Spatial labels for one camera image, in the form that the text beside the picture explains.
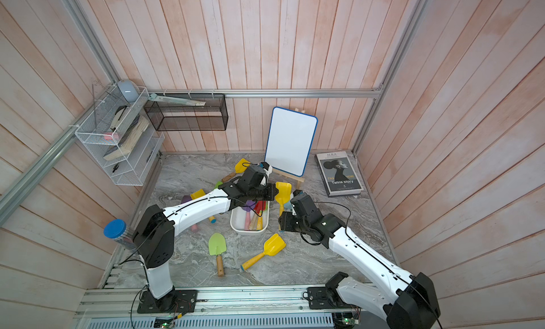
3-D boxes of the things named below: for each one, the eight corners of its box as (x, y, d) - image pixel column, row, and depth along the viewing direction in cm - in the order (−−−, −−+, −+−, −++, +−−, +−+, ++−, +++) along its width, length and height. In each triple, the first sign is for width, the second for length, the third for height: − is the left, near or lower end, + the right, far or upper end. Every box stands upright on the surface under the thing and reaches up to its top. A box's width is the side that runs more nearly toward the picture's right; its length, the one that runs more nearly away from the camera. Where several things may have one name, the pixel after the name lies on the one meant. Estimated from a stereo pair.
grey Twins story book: (328, 197, 102) (329, 193, 100) (314, 156, 120) (315, 152, 117) (362, 193, 103) (364, 190, 101) (344, 154, 121) (345, 150, 118)
